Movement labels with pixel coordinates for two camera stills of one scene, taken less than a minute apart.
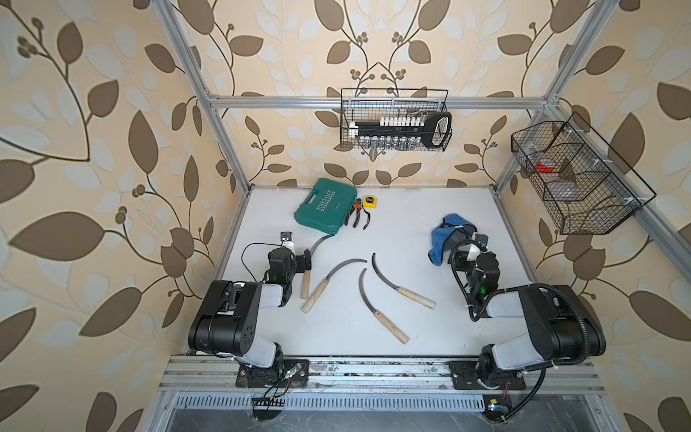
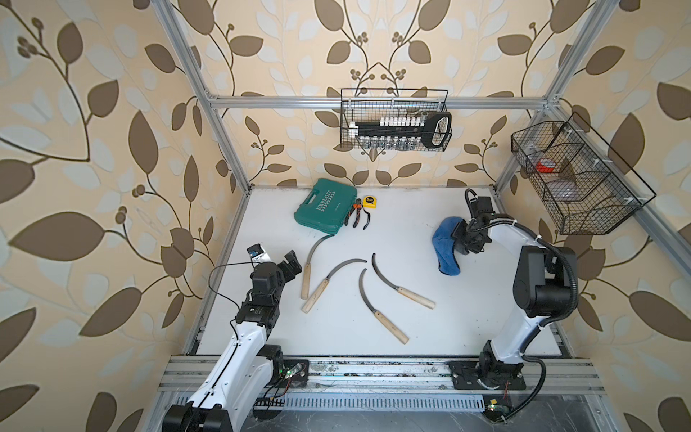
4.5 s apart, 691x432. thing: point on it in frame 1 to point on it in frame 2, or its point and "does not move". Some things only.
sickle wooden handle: x=306 y=285 does not move
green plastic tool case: x=326 y=206 does not move
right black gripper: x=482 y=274 to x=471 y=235
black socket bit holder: x=433 y=130 does not move
